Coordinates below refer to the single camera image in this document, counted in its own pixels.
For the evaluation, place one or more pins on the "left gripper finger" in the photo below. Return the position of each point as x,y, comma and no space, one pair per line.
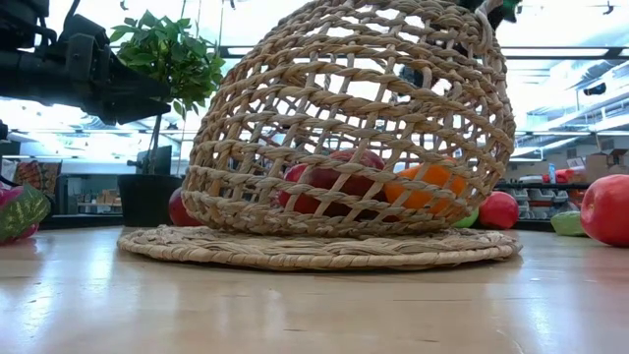
132,110
137,83

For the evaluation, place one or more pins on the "round red tomato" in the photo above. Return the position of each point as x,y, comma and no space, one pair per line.
498,211

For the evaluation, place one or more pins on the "orange toy fruit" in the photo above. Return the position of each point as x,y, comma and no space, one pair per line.
422,199

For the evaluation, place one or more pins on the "small bright green fruit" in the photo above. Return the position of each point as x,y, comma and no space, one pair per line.
469,221

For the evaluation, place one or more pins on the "dark red apple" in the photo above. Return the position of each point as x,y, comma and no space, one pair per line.
361,186

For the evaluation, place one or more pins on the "large red peach-toned apple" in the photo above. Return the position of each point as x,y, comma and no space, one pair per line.
609,211

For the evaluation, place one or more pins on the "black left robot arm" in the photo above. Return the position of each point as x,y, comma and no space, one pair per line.
24,74

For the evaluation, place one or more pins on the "open-weave wicker basket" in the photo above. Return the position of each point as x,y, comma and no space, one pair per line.
295,223

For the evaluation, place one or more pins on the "green leafy potted tree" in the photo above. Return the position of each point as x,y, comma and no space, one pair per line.
167,54

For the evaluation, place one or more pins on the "black monitor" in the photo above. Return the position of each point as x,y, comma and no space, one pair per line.
159,159

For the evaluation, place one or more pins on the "black plant pot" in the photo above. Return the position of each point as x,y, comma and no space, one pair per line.
147,201

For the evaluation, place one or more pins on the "black ceiling spotlight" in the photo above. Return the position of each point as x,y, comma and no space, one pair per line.
410,76

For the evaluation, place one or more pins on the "dark shelf unit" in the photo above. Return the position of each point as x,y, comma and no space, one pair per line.
66,196

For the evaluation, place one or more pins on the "colourful patterned board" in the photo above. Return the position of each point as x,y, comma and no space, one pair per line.
34,174

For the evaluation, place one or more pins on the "watermelon slice toy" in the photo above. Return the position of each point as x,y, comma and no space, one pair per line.
22,214

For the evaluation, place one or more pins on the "blue bottle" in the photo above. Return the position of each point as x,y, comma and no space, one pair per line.
552,173

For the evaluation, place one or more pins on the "red container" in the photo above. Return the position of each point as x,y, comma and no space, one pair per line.
565,176

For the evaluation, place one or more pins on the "cardboard box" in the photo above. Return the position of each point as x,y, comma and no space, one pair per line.
599,167

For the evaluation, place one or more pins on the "round woven straw mat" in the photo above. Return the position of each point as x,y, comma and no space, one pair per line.
319,253

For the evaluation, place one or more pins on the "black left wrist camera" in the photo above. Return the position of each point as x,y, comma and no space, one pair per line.
86,25

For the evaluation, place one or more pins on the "black hanging camera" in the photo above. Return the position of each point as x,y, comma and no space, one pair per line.
594,89

